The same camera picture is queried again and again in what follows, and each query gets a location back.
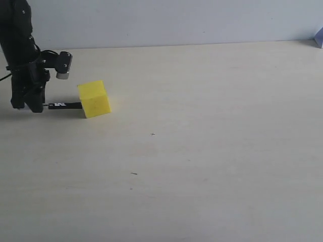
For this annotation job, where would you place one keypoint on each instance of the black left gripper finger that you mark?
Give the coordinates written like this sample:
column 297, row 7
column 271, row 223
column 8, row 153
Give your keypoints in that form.
column 35, row 98

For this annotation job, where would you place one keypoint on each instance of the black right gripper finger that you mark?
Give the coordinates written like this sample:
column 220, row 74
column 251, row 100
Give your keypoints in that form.
column 17, row 100

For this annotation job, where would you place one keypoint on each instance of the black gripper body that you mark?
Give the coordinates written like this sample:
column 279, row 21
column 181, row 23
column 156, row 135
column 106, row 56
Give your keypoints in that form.
column 28, row 79

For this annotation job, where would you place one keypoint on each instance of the black and white marker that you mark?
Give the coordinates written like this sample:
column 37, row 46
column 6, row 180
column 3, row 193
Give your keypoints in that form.
column 63, row 105

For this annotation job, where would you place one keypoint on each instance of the yellow foam cube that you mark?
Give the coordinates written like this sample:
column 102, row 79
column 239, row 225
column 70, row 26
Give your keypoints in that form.
column 94, row 99

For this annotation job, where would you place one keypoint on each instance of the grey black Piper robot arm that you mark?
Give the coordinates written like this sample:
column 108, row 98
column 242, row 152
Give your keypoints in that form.
column 23, row 56

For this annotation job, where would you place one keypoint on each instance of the blue-white object at table corner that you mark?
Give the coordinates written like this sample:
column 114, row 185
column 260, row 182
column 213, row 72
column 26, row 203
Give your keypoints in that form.
column 318, row 38

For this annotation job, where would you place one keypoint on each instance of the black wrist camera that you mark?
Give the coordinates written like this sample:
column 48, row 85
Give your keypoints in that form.
column 60, row 62

